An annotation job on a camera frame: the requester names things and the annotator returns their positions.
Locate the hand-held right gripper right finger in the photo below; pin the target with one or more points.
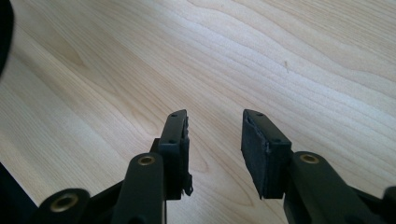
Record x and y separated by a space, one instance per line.
264 155

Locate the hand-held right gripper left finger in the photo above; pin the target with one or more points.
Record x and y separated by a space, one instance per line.
174 149

